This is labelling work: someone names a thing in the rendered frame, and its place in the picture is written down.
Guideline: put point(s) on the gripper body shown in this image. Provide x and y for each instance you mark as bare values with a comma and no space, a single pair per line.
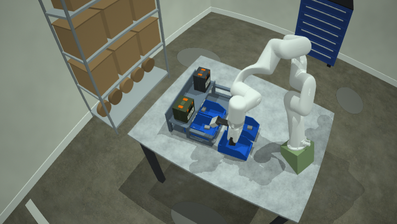
234,133

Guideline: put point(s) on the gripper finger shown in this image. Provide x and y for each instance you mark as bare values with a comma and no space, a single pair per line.
231,142

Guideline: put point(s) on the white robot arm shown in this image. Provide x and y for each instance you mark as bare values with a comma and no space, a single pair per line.
297,105

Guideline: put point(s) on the dark grey shelf rack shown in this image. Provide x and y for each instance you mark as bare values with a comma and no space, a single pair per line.
199,98

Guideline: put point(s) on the dark grey tool case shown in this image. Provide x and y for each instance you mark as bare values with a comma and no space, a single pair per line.
202,79

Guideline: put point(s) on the blue bin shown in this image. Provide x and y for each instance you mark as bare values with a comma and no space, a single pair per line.
250,134
240,150
213,109
199,123

